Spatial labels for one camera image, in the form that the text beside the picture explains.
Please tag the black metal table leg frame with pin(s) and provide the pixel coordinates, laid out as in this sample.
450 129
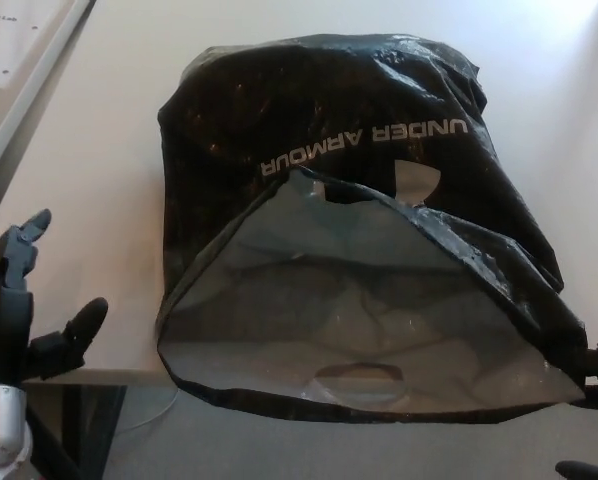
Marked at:
79 430

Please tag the grey desk edge strip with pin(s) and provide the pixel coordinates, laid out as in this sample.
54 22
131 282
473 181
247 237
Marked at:
39 77

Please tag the black printed plastic shopping bag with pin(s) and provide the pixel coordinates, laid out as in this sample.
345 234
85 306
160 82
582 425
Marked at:
279 115

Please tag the white printed paper sheet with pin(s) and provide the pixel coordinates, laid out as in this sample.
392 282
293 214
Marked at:
14 40

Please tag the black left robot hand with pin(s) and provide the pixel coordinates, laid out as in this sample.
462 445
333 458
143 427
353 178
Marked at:
6 320

